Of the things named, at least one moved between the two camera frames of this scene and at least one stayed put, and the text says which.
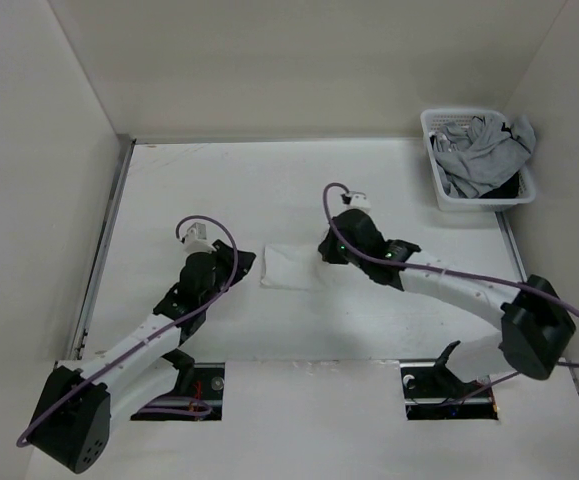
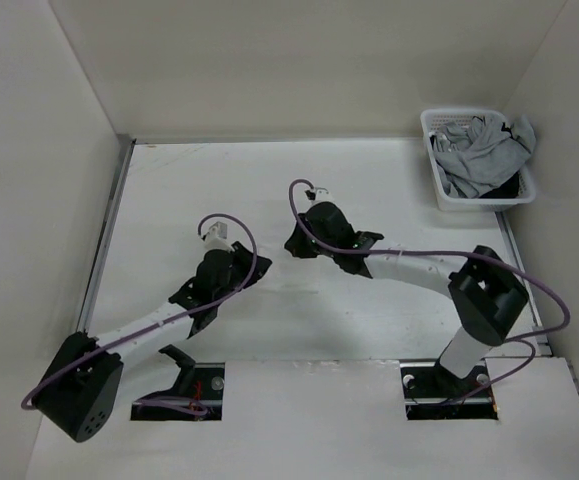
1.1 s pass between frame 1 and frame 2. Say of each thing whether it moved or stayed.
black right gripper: moved
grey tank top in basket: stayed
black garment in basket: stayed
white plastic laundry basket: stayed
